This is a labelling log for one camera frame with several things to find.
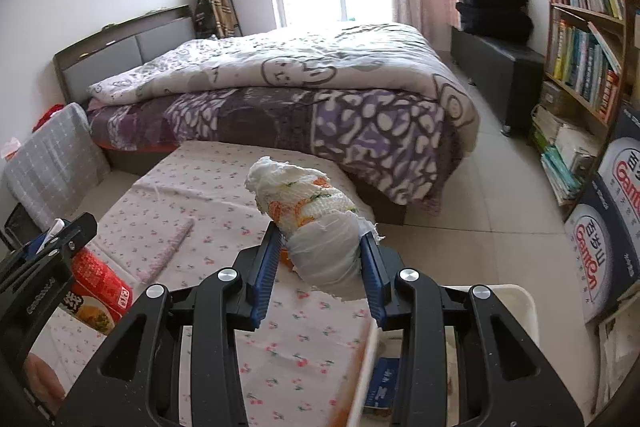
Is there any wooden bookshelf with books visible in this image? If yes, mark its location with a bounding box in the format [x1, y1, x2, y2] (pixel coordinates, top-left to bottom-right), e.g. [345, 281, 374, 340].
[534, 0, 638, 213]

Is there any purple white patterned quilt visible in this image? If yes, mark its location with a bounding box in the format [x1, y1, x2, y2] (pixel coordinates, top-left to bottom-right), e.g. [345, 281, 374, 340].
[88, 23, 480, 213]

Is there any white orange wrapper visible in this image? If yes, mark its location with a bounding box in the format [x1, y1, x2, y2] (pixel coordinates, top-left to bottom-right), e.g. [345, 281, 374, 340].
[245, 156, 381, 301]

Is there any grey striped pillow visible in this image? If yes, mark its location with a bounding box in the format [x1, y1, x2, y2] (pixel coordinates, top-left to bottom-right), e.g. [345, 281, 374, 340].
[3, 103, 111, 229]

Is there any black clothes pile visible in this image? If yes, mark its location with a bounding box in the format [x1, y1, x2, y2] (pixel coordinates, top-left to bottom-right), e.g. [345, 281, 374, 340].
[456, 0, 534, 46]

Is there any white plastic trash bin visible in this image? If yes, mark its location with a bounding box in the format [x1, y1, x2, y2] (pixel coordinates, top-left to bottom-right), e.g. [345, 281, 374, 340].
[344, 283, 542, 427]

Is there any grey dark bed headboard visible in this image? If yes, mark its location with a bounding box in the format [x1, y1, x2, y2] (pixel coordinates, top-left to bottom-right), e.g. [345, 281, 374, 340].
[52, 5, 195, 105]

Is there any red snack package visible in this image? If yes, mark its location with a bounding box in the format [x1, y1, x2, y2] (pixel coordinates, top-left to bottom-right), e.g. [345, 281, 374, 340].
[58, 248, 134, 335]

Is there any floral cherry sheet mattress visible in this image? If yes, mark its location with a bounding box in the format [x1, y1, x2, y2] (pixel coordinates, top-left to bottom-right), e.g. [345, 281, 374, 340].
[78, 142, 375, 426]

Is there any dark low cabinet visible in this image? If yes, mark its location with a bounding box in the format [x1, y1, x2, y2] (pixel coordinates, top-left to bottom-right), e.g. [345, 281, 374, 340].
[450, 27, 544, 135]

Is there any white Ganten water box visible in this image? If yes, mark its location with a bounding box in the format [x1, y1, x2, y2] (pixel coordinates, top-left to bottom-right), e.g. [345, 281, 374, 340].
[565, 104, 640, 323]

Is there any person's hand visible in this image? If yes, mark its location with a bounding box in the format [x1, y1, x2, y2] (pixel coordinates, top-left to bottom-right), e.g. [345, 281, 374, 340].
[23, 353, 65, 414]

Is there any blue cardboard carton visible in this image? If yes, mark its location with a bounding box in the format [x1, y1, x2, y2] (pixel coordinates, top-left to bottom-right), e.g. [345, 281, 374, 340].
[363, 357, 400, 417]

